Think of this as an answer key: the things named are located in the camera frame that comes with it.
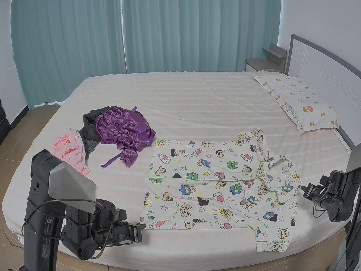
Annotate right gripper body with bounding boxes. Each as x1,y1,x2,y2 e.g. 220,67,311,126
305,182,324,200

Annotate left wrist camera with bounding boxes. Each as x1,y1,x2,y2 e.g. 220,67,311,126
116,208,128,225

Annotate bed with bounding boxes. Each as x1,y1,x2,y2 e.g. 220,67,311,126
0,33,361,265

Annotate black chest of drawers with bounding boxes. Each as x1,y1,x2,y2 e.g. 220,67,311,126
0,98,12,145

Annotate purple satin garment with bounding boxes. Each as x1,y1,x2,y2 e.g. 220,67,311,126
96,106,156,168

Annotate pink garment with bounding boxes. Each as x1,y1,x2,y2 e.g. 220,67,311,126
52,128,90,177

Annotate dark grey garment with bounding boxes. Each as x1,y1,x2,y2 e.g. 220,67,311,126
83,106,143,160

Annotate black cable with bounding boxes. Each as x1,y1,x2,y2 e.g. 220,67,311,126
93,237,113,260
0,227,26,248

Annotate white printed pyjama top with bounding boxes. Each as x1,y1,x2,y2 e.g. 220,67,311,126
140,128,303,253

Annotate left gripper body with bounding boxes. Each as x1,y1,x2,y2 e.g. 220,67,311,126
112,223,144,244

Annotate grey bedside table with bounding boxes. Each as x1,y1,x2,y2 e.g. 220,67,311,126
246,43,287,74

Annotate white printed pillow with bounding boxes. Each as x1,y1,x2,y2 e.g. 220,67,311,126
254,70,340,136

